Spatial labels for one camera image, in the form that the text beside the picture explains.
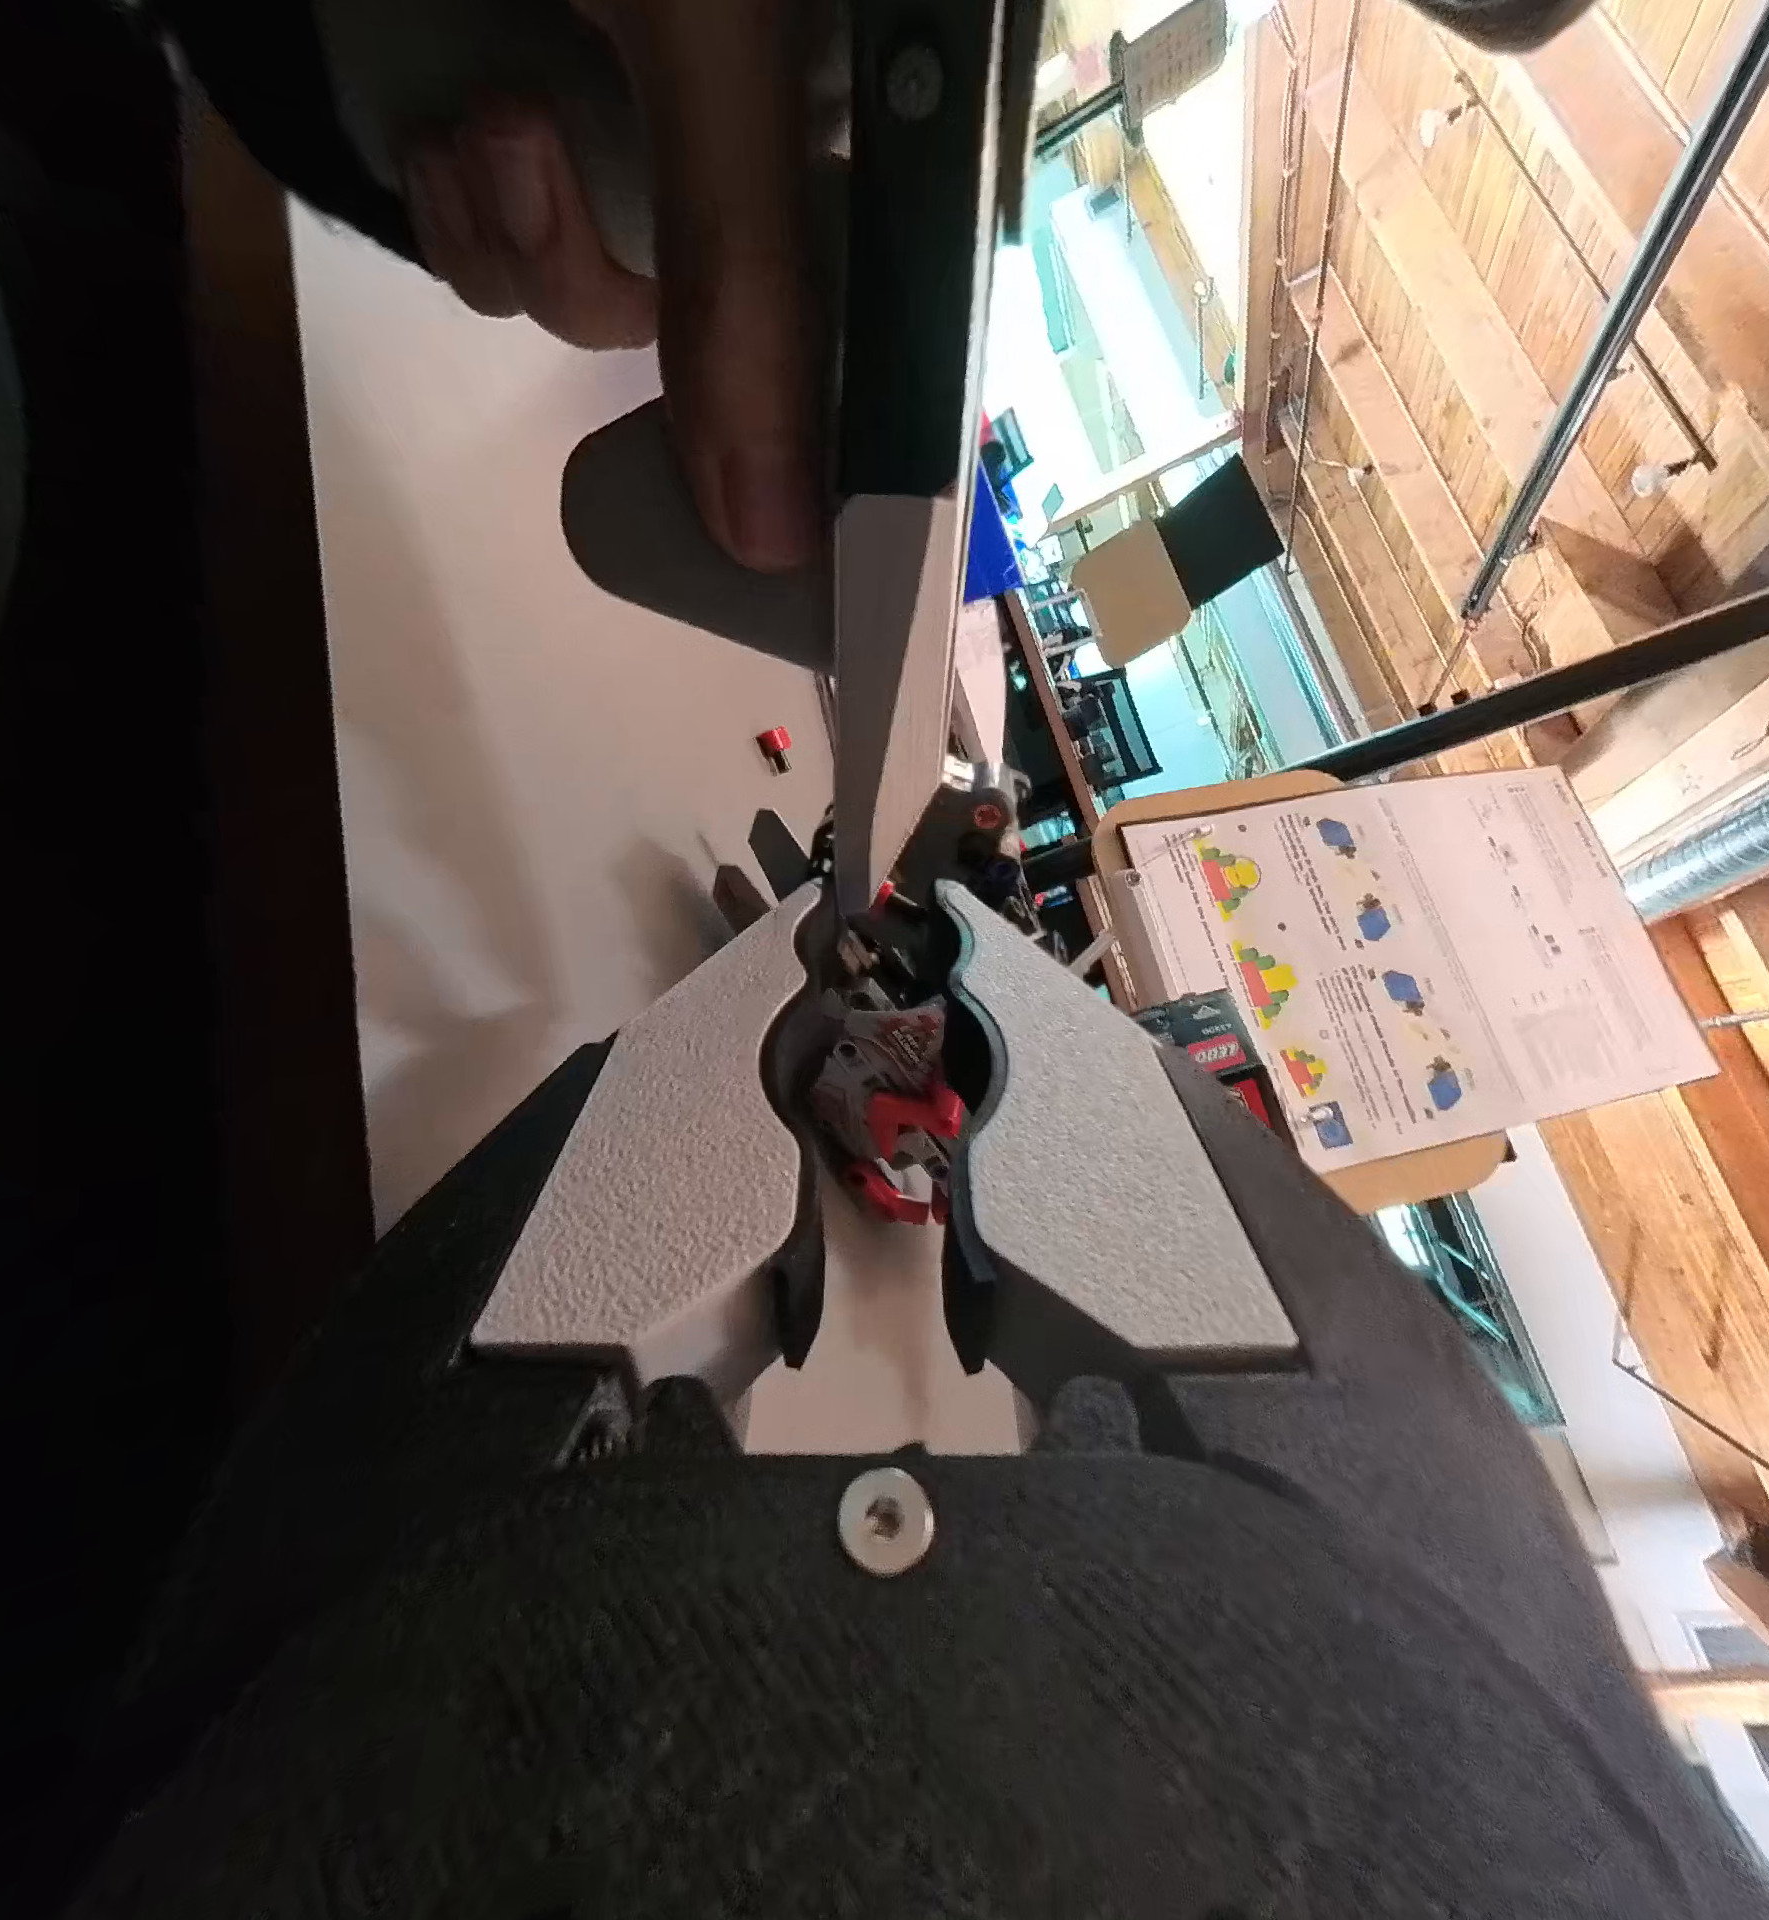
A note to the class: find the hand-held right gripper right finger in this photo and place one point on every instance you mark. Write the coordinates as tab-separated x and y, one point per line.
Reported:
1109	1200

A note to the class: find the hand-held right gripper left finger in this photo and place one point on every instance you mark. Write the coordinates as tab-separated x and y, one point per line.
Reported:
645	1139

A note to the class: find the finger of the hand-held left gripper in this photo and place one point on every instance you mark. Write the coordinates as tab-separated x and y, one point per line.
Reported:
891	676

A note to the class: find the small red brick pin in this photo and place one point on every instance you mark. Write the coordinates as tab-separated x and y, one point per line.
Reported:
775	747

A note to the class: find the grey red toy brick truck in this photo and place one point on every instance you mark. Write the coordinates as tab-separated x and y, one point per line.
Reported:
900	1117

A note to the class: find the person's left hand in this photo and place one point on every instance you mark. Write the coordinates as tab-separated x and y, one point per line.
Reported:
742	299

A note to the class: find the blue storage bin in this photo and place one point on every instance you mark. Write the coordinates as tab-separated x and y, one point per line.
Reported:
997	554

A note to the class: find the black toy set box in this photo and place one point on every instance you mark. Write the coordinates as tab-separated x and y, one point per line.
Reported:
1216	1051

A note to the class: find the black brick beam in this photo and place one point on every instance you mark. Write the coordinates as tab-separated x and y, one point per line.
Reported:
778	854
736	900

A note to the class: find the black tan hanging panel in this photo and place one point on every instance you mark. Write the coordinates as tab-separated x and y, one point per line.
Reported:
1216	533

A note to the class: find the panel light on stand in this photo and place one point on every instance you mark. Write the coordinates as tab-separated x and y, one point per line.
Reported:
1177	54

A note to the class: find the printed instruction sheet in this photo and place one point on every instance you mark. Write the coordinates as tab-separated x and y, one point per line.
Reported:
1498	961

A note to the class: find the black stand pole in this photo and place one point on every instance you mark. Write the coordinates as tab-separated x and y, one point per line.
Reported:
1575	684

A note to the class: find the silver ceiling pipe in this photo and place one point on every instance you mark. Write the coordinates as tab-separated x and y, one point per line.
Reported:
1635	299

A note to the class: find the silver ventilation duct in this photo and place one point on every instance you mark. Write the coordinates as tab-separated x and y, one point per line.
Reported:
1739	840

